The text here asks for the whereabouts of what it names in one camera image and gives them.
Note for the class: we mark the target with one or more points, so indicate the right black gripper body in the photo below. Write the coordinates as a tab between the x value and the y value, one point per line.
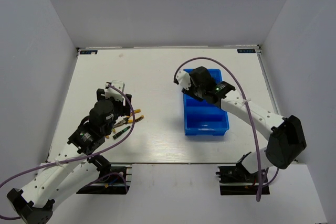
195	93

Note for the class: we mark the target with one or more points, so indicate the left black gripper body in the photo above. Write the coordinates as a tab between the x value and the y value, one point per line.
118	109

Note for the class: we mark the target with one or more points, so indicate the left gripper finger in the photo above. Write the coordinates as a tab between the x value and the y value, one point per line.
127	107
100	93

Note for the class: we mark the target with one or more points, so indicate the yellow long nose pliers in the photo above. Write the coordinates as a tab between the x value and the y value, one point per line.
129	119

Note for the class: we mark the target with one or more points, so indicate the small black green screwdriver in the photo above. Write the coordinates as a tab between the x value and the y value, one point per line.
118	134

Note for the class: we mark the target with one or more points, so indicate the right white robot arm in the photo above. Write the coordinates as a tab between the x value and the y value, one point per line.
285	136

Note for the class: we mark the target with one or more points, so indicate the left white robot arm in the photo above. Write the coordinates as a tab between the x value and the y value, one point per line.
78	164

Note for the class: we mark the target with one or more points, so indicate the blue compartment tray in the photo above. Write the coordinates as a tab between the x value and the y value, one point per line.
201	118

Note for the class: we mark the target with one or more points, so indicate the left blue corner label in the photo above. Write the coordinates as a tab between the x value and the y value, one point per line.
88	52

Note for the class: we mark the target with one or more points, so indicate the blue corner label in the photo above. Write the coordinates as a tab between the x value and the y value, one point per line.
88	52
246	51

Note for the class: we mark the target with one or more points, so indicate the right blue corner label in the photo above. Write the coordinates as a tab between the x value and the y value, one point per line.
246	51

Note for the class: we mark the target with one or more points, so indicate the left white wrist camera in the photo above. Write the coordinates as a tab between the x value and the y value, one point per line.
113	90

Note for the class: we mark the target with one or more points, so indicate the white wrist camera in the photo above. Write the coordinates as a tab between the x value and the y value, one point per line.
113	90
182	79

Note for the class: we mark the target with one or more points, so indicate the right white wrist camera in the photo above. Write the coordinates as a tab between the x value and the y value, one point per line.
182	79

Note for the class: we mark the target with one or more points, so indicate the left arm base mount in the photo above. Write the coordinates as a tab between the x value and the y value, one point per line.
112	179

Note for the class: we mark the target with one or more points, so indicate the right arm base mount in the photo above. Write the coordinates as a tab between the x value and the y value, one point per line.
234	180

